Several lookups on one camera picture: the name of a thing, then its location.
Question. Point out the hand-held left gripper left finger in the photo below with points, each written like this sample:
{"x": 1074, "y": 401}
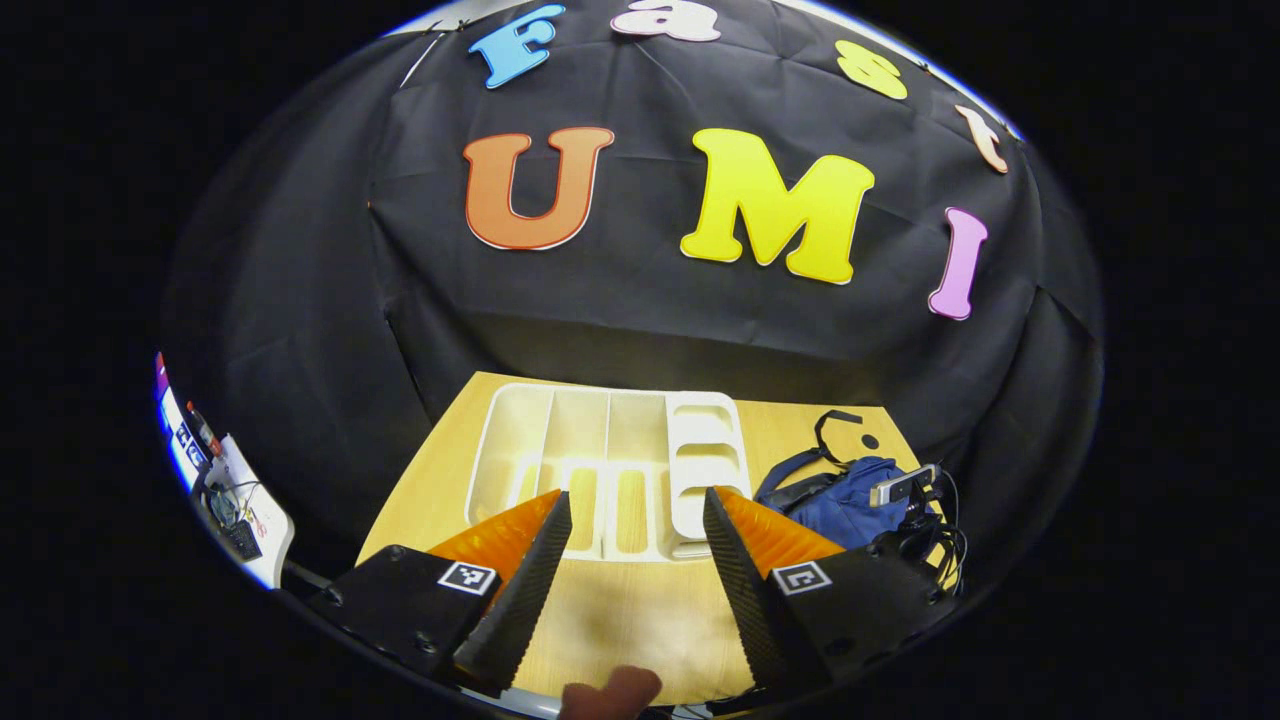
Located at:
{"x": 520, "y": 600}

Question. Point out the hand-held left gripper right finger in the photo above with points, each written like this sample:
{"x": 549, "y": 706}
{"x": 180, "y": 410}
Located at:
{"x": 755, "y": 600}

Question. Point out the blue schoolbag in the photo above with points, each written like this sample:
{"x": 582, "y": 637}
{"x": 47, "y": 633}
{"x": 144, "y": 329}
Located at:
{"x": 840, "y": 510}

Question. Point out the white plastic bookshelf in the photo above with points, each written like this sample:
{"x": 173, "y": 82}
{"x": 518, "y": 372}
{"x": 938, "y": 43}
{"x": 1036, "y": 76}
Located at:
{"x": 700, "y": 490}

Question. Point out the white cluttered desk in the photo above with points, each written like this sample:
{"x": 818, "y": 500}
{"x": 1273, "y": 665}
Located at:
{"x": 235, "y": 500}

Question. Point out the black backdrop cloth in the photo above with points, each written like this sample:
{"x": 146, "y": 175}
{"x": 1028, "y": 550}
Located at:
{"x": 640, "y": 320}

